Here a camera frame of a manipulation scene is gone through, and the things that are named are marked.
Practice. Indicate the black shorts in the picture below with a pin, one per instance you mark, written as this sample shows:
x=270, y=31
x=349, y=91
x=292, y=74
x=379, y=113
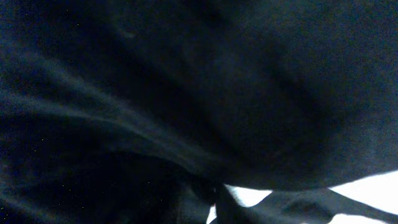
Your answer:
x=156, y=111

